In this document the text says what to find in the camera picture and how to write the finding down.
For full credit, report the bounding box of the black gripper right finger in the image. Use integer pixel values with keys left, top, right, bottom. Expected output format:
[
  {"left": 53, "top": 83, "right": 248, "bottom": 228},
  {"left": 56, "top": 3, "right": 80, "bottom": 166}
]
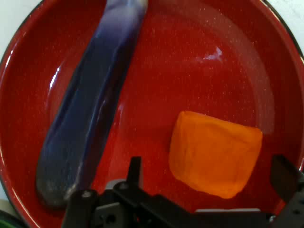
[{"left": 270, "top": 154, "right": 304, "bottom": 228}]

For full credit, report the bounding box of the dark green plate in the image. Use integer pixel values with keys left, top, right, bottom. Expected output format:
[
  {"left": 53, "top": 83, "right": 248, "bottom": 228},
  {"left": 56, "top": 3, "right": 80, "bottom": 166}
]
[{"left": 0, "top": 209, "right": 27, "bottom": 228}]

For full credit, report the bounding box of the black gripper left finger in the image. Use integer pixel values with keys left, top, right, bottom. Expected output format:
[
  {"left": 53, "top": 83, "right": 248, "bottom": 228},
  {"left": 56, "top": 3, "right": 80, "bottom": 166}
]
[{"left": 62, "top": 156, "right": 195, "bottom": 228}]

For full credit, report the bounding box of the red enamel plate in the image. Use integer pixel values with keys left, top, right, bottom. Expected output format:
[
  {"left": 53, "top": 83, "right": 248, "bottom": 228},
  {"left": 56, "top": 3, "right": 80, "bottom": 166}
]
[{"left": 0, "top": 0, "right": 304, "bottom": 228}]

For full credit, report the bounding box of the purple toy eggplant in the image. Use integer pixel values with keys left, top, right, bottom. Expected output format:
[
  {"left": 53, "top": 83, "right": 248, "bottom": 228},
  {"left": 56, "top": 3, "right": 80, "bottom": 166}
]
[{"left": 35, "top": 0, "right": 149, "bottom": 209}]

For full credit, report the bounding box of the orange carrot block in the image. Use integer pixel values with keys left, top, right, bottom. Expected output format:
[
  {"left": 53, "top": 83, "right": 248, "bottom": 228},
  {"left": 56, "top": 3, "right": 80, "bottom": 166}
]
[{"left": 168, "top": 110, "right": 264, "bottom": 200}]

